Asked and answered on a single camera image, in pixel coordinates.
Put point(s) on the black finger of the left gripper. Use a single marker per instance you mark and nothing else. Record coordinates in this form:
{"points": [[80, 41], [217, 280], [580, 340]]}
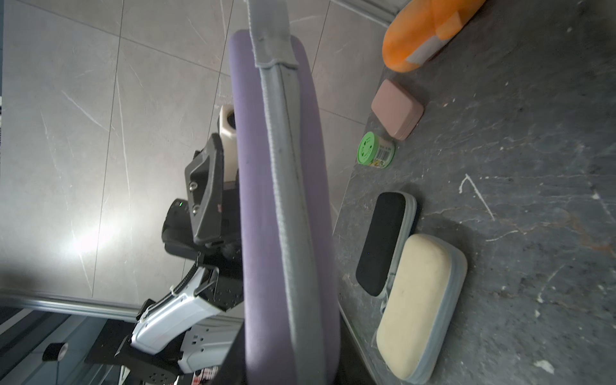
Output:
{"points": [[204, 183]]}

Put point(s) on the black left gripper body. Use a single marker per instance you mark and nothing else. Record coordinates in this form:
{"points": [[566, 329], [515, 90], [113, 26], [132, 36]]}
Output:
{"points": [[223, 250]]}

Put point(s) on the purple zippered umbrella sleeve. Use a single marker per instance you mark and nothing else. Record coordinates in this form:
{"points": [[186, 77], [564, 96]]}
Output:
{"points": [[292, 322]]}

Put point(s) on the white zippered umbrella sleeve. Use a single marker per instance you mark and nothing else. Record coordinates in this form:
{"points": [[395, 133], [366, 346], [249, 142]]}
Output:
{"points": [[422, 300]]}

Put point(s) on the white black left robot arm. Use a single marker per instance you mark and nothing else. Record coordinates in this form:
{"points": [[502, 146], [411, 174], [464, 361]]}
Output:
{"points": [[169, 339]]}

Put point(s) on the green lidded air freshener can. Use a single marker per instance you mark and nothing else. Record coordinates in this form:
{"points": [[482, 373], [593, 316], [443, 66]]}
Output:
{"points": [[374, 151]]}

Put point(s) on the pink hard case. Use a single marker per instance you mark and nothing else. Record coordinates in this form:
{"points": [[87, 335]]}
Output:
{"points": [[397, 110]]}

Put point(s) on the orange plush whale toy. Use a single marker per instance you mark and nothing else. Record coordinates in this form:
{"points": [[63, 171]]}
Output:
{"points": [[422, 29]]}

